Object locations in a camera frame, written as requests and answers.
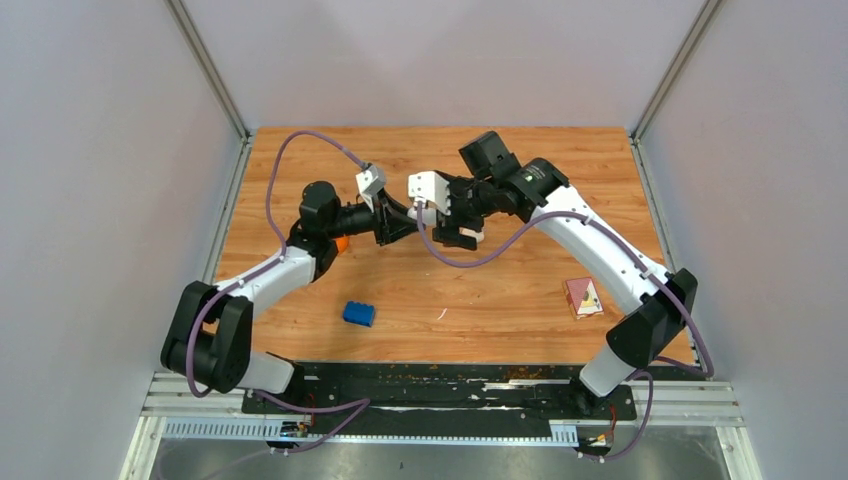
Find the aluminium rail frame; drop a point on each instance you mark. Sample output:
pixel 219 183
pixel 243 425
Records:
pixel 170 412

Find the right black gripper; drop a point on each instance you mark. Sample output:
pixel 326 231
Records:
pixel 451 234

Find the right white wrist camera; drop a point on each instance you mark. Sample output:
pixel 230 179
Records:
pixel 431 188

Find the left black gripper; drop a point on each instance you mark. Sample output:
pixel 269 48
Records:
pixel 386 223

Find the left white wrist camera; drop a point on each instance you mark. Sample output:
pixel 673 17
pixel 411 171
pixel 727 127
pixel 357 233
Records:
pixel 370 182

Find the red card box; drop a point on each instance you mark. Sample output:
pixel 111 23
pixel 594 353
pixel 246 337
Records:
pixel 582 297

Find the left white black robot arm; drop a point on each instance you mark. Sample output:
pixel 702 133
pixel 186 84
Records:
pixel 210 337

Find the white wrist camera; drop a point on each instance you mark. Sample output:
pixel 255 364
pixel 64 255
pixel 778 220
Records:
pixel 431 188
pixel 370 182

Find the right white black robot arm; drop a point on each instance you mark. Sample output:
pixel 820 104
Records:
pixel 656 302

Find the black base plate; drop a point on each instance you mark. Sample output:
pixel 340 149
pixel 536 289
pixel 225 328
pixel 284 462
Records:
pixel 443 400

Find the white oval pill case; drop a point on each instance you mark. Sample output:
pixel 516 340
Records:
pixel 428 215

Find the white earbud charging case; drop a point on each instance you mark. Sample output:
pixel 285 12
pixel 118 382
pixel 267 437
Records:
pixel 478 236

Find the blue toy brick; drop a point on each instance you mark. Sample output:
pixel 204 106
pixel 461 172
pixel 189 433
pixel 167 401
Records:
pixel 359 314

